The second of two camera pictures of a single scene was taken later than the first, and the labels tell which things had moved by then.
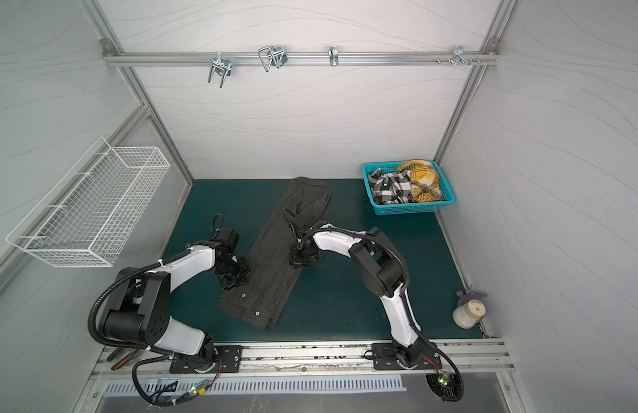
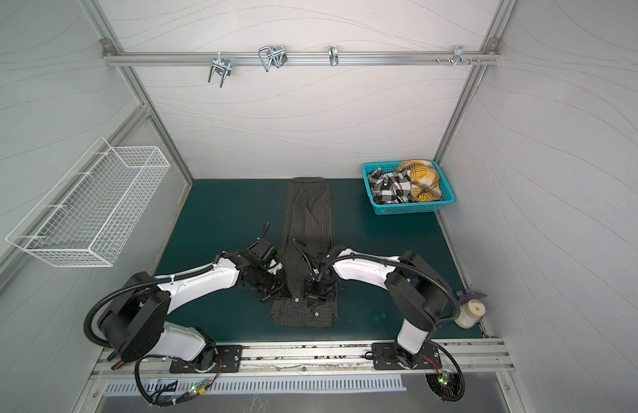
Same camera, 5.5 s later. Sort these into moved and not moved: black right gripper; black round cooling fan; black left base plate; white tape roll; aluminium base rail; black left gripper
Moved: black left gripper; black right gripper
Not moved: black round cooling fan; white tape roll; black left base plate; aluminium base rail
